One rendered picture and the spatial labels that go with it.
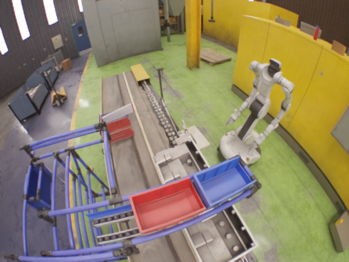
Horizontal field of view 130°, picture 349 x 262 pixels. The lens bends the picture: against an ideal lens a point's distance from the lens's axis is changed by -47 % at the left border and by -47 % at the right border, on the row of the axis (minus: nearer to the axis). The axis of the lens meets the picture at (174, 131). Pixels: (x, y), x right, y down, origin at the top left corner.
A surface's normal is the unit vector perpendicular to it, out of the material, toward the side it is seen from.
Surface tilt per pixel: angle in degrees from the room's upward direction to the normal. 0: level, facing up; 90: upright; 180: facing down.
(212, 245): 10
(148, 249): 0
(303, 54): 90
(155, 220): 6
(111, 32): 90
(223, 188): 6
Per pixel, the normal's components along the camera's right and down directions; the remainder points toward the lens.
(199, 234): -0.37, -0.86
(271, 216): -0.05, -0.68
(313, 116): -0.92, 0.31
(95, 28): 0.38, 0.67
